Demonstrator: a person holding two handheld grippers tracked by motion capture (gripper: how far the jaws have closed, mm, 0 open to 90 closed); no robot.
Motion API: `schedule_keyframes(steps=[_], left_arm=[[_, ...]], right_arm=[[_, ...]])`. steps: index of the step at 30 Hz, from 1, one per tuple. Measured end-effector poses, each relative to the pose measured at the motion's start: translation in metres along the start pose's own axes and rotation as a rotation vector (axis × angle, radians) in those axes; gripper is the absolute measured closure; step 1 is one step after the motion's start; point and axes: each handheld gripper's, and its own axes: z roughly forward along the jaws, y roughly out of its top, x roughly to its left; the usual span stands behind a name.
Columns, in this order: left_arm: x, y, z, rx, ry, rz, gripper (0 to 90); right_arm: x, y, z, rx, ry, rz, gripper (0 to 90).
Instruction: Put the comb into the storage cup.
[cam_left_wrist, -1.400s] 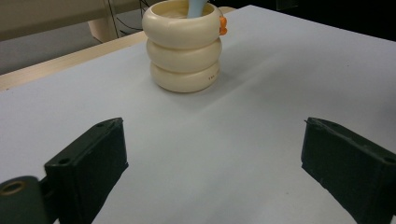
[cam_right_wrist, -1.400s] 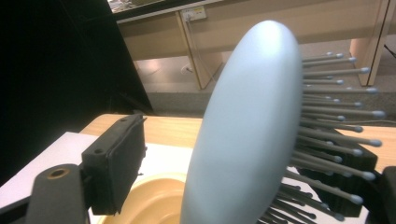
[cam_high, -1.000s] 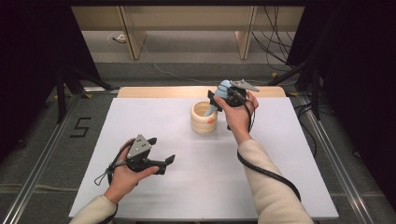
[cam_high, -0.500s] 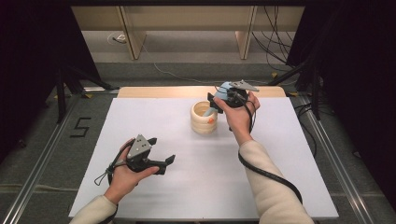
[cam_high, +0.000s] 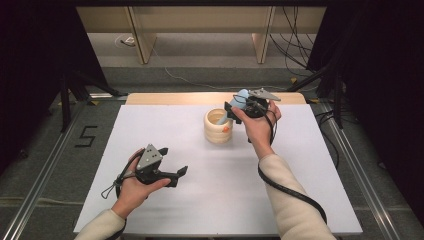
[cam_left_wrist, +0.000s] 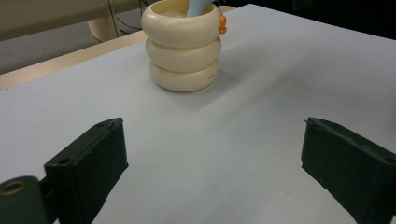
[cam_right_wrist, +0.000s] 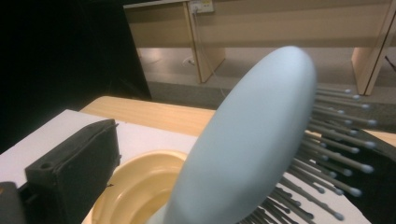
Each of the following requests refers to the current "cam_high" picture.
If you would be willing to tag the aluminium floor rail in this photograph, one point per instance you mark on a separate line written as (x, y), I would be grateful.
(363, 176)
(43, 173)

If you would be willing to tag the light blue hairbrush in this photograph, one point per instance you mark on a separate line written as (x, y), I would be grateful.
(243, 95)

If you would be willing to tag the beige wooden desk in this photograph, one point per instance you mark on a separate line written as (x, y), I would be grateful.
(200, 18)

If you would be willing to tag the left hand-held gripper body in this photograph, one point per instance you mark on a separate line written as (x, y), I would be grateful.
(150, 160)

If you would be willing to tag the person's right hand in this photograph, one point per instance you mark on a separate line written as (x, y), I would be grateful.
(260, 131)

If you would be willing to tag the white table cover board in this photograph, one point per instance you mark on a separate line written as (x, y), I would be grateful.
(200, 183)

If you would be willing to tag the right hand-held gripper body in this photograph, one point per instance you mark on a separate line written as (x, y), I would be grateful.
(261, 95)

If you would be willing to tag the cream ribbed cup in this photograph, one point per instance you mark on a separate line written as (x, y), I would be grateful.
(216, 135)

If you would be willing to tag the round floor outlet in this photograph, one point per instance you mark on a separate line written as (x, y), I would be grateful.
(125, 40)

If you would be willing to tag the person's left hand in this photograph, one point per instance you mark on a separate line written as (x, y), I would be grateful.
(133, 193)

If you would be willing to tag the black curtain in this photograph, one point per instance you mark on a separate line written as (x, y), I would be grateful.
(33, 66)
(383, 83)

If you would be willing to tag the black metal stand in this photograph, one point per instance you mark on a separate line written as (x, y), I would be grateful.
(65, 100)
(338, 100)

